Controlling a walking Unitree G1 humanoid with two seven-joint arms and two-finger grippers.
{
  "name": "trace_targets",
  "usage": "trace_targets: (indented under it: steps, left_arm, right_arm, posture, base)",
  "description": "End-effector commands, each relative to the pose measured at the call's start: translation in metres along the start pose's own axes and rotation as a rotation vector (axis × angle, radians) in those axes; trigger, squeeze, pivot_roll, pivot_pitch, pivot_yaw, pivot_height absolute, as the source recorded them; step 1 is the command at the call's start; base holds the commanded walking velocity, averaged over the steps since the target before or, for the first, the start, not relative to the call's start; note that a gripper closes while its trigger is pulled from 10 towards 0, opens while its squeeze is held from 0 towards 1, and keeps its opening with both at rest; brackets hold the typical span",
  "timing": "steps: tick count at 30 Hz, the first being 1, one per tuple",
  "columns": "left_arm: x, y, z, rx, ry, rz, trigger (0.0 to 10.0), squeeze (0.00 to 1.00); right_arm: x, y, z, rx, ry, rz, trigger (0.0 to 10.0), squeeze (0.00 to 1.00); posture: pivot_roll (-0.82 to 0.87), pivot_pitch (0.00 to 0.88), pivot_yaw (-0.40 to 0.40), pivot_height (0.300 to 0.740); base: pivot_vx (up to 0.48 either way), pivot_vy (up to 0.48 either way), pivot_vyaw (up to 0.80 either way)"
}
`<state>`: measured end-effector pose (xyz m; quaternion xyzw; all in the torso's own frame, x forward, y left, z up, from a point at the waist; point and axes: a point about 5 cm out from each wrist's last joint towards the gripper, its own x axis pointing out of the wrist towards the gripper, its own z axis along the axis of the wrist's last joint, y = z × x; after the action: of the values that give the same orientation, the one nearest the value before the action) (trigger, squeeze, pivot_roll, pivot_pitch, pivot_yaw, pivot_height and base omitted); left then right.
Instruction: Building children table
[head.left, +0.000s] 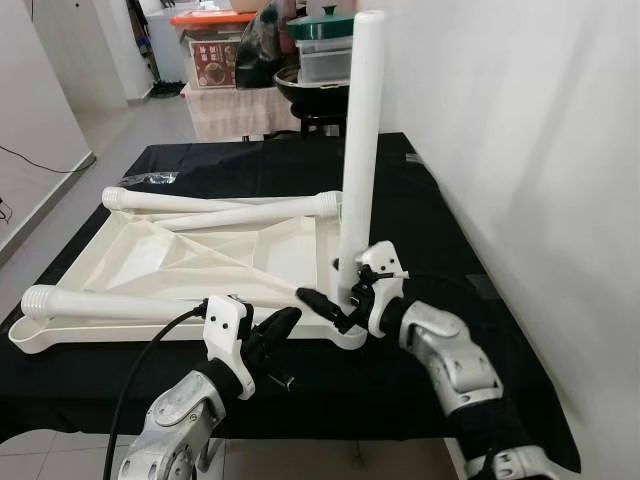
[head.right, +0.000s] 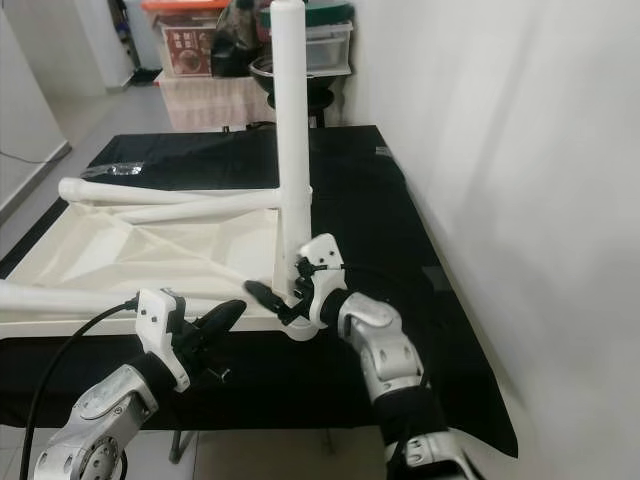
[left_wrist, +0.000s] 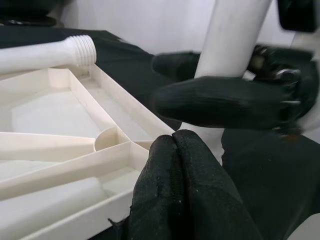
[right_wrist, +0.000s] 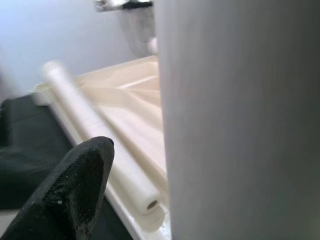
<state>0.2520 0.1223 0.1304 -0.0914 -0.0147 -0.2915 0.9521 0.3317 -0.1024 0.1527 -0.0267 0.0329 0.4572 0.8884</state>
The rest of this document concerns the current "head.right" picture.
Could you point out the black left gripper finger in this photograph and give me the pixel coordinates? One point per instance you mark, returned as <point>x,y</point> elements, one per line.
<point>218,314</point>
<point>222,335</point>

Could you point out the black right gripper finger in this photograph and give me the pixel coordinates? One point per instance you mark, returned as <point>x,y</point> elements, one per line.
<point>268,300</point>

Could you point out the white plastic table leg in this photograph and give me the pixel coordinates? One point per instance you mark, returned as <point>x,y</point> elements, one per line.
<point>220,205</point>
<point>60,297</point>
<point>290,110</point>
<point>100,190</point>

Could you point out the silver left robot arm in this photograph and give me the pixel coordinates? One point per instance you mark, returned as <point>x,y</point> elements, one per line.
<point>100,430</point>

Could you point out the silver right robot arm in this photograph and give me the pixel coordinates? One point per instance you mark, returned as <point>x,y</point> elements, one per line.
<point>380,345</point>

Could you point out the white plastic table top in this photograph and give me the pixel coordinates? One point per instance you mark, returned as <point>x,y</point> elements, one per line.
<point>160,255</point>

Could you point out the black tablecloth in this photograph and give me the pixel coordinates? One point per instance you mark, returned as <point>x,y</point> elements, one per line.
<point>340,385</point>

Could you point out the grey tape strip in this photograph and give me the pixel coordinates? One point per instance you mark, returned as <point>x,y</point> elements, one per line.
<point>390,152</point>

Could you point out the crumpled clear tape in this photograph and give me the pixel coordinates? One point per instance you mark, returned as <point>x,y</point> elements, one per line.
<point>115,170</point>

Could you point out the beige table cover cloth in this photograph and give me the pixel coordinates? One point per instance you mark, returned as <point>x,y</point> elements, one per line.
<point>215,100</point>

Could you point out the black wok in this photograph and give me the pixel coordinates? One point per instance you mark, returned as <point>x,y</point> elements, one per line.
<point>258,75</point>

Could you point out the clear plastic storage box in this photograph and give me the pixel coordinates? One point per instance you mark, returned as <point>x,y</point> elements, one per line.
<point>330,48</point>

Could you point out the red printed box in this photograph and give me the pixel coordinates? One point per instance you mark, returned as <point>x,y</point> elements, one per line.
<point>188,52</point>

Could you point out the orange lid storage bin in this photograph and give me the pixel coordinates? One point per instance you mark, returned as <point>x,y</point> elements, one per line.
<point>180,6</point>

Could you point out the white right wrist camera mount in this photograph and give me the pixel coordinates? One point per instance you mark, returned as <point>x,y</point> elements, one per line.
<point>325,260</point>

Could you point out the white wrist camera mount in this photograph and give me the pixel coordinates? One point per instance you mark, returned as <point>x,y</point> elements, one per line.
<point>165,330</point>
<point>325,260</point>

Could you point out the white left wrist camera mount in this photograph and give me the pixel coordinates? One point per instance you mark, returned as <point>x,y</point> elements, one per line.
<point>165,330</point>

